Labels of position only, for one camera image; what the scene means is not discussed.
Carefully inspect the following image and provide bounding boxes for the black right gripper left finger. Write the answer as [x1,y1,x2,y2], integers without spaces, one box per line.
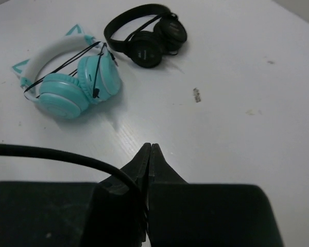
[0,143,151,246]

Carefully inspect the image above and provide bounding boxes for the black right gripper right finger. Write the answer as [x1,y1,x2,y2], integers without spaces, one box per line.
[148,144,283,246]

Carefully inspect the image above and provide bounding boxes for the thin black headphone cable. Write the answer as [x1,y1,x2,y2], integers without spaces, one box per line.
[0,143,149,232]

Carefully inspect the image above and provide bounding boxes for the teal and white cat headphones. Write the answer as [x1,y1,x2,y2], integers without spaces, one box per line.
[11,24,122,119]

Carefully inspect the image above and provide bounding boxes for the black headphones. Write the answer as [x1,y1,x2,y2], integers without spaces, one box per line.
[104,4,187,68]

